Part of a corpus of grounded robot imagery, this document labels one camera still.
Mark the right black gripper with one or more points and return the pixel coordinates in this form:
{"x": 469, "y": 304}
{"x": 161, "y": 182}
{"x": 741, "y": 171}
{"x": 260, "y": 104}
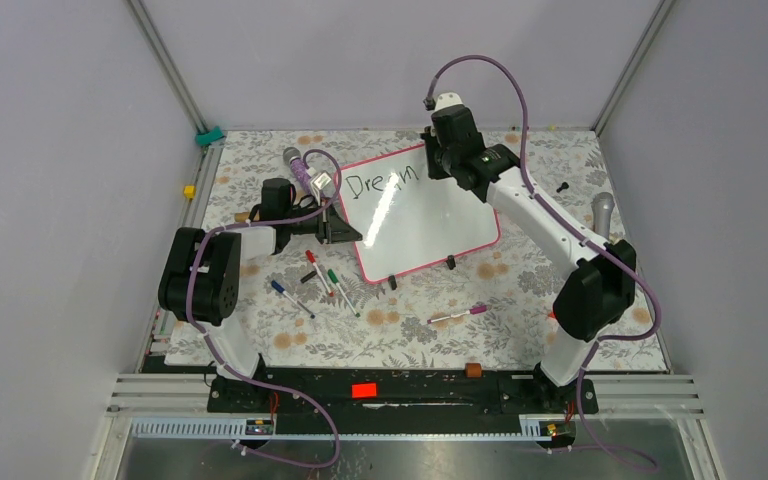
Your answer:
{"x": 434, "y": 171}

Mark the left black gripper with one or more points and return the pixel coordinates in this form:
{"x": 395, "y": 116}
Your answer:
{"x": 331, "y": 228}

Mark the pink framed whiteboard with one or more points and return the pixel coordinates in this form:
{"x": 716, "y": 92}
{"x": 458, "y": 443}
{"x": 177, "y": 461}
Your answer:
{"x": 407, "y": 220}

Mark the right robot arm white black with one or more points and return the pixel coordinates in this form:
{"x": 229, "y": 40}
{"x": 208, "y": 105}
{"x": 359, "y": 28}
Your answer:
{"x": 597, "y": 287}

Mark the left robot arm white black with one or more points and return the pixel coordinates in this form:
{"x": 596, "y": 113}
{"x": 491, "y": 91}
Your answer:
{"x": 201, "y": 278}

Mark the red capped marker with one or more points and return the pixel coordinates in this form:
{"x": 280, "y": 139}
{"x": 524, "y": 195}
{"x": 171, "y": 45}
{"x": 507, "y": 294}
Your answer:
{"x": 319, "y": 273}

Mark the green capped marker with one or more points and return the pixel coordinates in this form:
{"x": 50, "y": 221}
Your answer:
{"x": 336, "y": 282}

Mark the black marker cap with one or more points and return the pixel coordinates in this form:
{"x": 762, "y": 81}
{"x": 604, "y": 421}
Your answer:
{"x": 309, "y": 276}

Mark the floral patterned table mat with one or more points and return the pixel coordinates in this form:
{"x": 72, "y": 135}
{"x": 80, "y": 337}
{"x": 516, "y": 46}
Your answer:
{"x": 512, "y": 276}

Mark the blue capped marker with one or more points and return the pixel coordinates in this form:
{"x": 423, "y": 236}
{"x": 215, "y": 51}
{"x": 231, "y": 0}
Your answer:
{"x": 282, "y": 291}

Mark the purple glitter microphone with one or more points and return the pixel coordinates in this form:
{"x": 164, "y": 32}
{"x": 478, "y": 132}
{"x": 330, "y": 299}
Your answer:
{"x": 302, "y": 172}

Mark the silver grey microphone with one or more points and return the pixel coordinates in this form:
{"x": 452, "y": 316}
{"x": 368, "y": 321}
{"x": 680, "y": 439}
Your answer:
{"x": 602, "y": 206}

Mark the pink capped marker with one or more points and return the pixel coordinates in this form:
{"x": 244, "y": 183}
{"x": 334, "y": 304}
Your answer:
{"x": 475, "y": 310}

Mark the red tape label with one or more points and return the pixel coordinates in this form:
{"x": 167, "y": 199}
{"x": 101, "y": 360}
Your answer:
{"x": 364, "y": 390}

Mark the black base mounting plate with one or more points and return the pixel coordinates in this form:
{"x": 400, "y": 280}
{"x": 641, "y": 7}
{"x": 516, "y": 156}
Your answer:
{"x": 408, "y": 401}

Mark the small brown block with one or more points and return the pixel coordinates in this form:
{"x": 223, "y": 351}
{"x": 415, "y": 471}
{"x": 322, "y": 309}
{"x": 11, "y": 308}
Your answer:
{"x": 473, "y": 370}

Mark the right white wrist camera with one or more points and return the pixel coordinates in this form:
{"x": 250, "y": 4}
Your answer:
{"x": 445, "y": 100}

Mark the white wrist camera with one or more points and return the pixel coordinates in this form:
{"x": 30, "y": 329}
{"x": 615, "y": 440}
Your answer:
{"x": 320, "y": 186}
{"x": 445, "y": 100}

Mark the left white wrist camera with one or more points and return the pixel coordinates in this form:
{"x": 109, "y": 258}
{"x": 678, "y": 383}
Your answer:
{"x": 320, "y": 186}

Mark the teal corner bracket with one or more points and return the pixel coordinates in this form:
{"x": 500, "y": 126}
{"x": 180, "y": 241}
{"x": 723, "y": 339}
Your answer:
{"x": 209, "y": 137}

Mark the aluminium slotted rail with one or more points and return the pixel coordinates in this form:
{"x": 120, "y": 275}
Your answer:
{"x": 256, "y": 429}

